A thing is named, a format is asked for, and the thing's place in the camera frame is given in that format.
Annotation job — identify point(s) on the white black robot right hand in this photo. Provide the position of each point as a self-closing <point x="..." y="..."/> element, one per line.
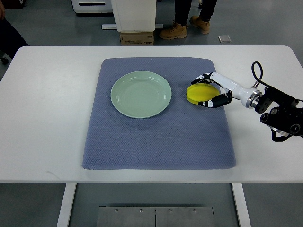
<point x="229" y="90"/>

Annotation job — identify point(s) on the yellow starfruit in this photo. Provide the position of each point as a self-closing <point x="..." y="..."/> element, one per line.
<point x="201" y="92"/>

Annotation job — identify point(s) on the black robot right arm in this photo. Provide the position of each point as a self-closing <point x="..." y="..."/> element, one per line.
<point x="278" y="110"/>

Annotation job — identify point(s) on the grey floor plate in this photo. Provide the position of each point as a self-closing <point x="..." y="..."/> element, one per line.
<point x="224" y="39"/>

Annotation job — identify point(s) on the pale green plate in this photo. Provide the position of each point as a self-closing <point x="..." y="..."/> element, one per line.
<point x="141" y="94"/>

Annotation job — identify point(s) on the blue textured mat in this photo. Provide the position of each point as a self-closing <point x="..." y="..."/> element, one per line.
<point x="182" y="137"/>

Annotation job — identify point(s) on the right tan work boot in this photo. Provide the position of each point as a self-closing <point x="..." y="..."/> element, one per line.
<point x="197" y="22"/>

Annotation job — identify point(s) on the tan work boot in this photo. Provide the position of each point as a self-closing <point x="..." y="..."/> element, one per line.
<point x="197" y="22"/>
<point x="176" y="31"/>

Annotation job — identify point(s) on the right white table leg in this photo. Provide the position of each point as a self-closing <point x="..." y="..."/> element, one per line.
<point x="241" y="206"/>

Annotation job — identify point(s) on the white table leg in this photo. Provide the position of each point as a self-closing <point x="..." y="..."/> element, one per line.
<point x="241" y="206"/>
<point x="66" y="205"/>

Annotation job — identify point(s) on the left tan work boot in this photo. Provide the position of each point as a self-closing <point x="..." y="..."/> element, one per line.
<point x="176" y="31"/>

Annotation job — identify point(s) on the person's dark trouser legs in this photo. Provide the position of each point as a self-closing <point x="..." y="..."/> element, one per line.
<point x="182" y="10"/>

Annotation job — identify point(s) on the cardboard box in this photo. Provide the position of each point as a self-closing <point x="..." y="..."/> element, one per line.
<point x="137" y="39"/>

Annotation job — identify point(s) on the white cabinet with black slot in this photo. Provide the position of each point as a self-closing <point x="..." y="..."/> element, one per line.
<point x="92" y="6"/>

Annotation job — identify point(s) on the left white table leg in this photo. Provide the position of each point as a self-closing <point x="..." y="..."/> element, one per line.
<point x="66" y="205"/>

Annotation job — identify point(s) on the person in dark clothes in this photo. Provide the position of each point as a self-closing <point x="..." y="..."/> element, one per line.
<point x="10" y="39"/>

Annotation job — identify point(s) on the black caster wheel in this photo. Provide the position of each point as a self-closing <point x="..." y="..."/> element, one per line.
<point x="4" y="60"/>

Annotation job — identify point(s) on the white pedestal column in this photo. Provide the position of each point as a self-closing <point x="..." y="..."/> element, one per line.
<point x="134" y="16"/>

